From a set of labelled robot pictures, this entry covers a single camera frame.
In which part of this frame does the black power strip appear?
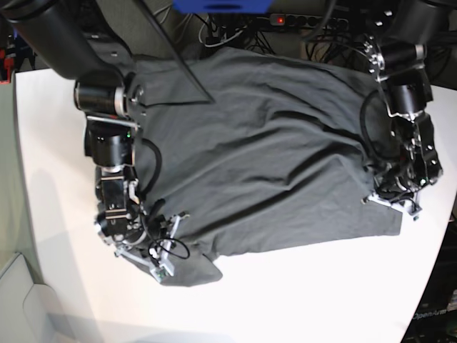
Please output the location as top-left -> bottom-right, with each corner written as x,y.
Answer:
268,14 -> 349,30

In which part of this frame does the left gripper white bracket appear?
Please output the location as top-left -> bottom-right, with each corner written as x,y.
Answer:
361,192 -> 423,218

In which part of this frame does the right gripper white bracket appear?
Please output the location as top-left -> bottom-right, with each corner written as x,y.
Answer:
114,212 -> 189,276

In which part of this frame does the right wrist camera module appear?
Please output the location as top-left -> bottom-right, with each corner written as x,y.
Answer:
149,267 -> 174,284

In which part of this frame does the dark grey t-shirt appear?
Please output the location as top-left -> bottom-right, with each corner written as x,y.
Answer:
134,48 -> 402,287

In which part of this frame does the red black object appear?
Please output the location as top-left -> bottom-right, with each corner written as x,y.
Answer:
0,49 -> 14,84

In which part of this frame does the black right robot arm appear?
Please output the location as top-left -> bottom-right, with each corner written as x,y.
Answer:
1,1 -> 186,283

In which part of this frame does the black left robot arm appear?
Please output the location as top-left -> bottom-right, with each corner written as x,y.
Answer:
359,1 -> 456,219

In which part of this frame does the blue box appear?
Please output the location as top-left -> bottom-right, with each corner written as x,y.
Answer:
173,0 -> 273,14

